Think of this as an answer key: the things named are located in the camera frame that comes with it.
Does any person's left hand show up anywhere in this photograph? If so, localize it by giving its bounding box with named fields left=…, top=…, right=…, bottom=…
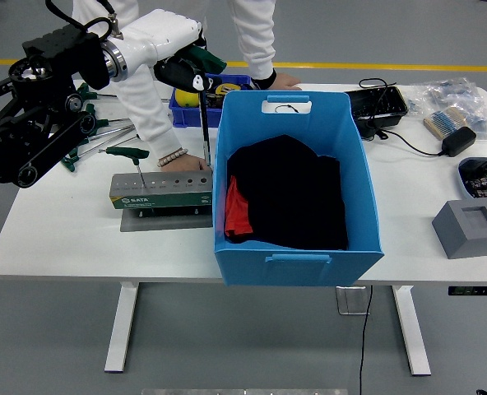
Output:
left=274, top=72, right=303, bottom=91

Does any person's right hand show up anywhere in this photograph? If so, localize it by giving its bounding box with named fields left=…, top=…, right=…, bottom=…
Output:
left=160, top=154, right=213, bottom=174

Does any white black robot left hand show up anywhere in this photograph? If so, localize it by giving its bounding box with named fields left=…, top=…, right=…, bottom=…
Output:
left=119, top=8, right=207, bottom=94

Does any grey green hex key stand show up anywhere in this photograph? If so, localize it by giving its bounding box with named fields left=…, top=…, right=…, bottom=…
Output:
left=109, top=170, right=215, bottom=233

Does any large green T-handle hex key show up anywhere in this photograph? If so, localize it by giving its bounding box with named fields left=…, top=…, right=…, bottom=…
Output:
left=183, top=44, right=228, bottom=168

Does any small green T-handle hex key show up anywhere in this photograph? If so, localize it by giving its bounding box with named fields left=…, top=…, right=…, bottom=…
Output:
left=98, top=146, right=151, bottom=189

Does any large blue folding box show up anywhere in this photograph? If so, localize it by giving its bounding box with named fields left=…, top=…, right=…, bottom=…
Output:
left=212, top=90, right=387, bottom=288

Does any black wristband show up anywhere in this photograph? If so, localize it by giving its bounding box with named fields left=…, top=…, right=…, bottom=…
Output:
left=251, top=68, right=278, bottom=91

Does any small blue plastic bin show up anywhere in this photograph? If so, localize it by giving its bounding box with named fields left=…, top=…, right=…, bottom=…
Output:
left=168, top=72, right=253, bottom=129

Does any yellow tape measure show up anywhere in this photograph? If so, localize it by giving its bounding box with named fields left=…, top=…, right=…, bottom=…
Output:
left=214, top=81, right=244, bottom=98

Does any yellow ball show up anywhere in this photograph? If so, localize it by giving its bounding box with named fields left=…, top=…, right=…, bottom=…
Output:
left=175, top=88, right=200, bottom=109

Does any red cloth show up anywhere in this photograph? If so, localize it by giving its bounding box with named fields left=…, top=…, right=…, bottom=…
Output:
left=224, top=174, right=255, bottom=239

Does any dark small parts pile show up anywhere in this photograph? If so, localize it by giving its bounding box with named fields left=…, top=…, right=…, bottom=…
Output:
left=204, top=80, right=225, bottom=110

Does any person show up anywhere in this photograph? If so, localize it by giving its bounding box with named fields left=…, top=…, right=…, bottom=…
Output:
left=71, top=0, right=277, bottom=54

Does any black plastic tray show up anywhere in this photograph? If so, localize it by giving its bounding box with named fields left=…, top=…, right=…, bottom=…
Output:
left=344, top=86, right=410, bottom=139

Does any white table leg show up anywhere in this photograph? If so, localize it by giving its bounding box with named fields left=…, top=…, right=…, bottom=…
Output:
left=391, top=285, right=433, bottom=376
left=104, top=282, right=141, bottom=374

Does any black table control panel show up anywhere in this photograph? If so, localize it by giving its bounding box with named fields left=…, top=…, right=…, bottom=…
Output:
left=447, top=286, right=487, bottom=296

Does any black cloth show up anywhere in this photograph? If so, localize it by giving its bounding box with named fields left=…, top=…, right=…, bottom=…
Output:
left=225, top=134, right=350, bottom=252

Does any grey foam block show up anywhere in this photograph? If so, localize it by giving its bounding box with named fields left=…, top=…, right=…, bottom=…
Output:
left=431, top=199, right=487, bottom=260

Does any clear bag of resistors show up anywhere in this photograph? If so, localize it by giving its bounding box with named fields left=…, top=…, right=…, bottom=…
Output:
left=452, top=88, right=487, bottom=143
left=407, top=77, right=481, bottom=114

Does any taped resistor strip bundle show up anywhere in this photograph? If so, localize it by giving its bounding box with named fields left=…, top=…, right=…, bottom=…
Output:
left=423, top=107, right=469, bottom=142

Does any black power adapter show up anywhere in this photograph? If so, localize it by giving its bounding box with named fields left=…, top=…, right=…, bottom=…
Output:
left=441, top=126, right=478, bottom=158

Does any white blue tray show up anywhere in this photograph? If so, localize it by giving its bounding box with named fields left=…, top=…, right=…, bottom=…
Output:
left=457, top=156, right=487, bottom=215

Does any circuit boards pile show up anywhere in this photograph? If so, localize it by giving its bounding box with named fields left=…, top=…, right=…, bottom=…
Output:
left=463, top=158, right=487, bottom=207

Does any black hanging cable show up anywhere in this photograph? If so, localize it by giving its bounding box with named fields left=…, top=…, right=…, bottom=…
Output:
left=357, top=286, right=374, bottom=395

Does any black adapter cord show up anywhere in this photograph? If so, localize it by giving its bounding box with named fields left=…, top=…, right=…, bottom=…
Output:
left=357, top=77, right=446, bottom=158

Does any silver metal bracket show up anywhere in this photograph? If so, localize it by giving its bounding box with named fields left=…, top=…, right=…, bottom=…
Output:
left=336, top=286, right=371, bottom=316

